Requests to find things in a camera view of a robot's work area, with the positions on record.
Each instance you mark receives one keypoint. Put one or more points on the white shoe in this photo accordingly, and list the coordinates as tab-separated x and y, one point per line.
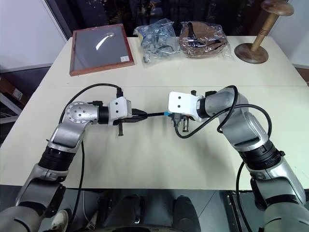
60	220

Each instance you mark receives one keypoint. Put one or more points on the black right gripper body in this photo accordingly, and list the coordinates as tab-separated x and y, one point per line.
190	117

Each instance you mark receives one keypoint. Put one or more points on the small white label sticker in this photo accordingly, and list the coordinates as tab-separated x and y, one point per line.
124	58

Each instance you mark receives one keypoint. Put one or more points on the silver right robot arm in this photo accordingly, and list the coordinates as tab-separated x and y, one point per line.
251	130

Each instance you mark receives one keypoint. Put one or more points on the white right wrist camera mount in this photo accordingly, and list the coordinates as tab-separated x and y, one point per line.
179	102

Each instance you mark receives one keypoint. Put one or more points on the cardboard box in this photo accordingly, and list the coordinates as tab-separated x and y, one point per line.
10	90

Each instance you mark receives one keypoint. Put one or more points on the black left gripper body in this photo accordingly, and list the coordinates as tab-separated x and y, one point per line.
120	130

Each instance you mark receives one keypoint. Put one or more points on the clear bag of metal hardware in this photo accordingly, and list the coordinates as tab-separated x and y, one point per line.
157	41

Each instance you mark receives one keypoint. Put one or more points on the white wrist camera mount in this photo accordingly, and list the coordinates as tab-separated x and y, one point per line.
179	102
118	108

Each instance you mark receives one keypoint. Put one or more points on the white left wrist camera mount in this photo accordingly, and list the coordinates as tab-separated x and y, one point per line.
118	108

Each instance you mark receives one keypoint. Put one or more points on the dark rounded shape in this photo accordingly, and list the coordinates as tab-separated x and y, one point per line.
184	210
130	210

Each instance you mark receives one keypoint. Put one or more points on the black marker pen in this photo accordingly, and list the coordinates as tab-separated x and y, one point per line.
155	114

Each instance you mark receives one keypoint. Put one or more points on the black metal plate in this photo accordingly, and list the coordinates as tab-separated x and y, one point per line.
231	210

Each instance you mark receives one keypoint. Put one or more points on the wooden pedestal stand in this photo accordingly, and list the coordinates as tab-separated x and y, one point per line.
256	48

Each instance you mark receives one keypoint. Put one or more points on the clear bag with brown item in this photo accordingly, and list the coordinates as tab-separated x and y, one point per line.
205	39

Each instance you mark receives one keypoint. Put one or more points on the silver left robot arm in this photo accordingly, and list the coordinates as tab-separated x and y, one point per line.
72	116

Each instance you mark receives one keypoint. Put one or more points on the wooden framed glass picture frame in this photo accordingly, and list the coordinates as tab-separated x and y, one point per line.
101	48

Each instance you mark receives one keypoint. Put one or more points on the blue marker cap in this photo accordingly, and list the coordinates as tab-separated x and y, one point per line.
167	113

